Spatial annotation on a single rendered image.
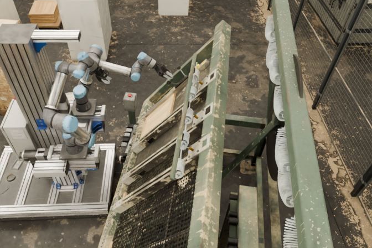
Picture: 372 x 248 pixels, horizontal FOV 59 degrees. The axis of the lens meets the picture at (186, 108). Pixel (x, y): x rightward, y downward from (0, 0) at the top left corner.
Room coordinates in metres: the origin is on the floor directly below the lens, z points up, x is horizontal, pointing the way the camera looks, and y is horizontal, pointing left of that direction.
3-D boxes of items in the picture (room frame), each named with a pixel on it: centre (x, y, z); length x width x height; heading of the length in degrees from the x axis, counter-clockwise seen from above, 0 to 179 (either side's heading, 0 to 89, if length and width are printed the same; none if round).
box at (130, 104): (2.47, 0.60, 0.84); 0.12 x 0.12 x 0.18; 85
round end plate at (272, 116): (1.42, -0.58, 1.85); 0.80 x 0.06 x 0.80; 175
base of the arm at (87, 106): (2.17, 0.99, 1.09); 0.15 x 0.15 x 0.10
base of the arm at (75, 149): (1.67, 0.94, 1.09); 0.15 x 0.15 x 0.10
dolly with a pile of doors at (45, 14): (5.22, 2.62, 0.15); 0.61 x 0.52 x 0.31; 6
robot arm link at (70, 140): (1.67, 0.93, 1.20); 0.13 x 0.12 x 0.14; 78
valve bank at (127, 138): (2.02, 0.57, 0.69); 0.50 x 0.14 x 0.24; 175
